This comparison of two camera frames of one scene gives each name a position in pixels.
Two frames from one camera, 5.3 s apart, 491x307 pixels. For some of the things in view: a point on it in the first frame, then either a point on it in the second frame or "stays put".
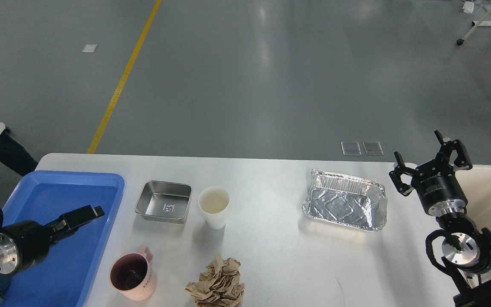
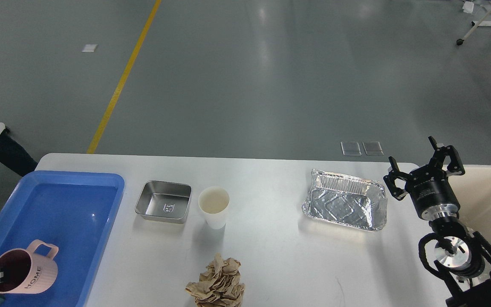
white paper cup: x=214 y=201 stays put
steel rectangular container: x=165 y=202 stays put
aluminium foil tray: x=357 y=203 stays put
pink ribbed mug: x=132 y=274 -> x=32 y=270
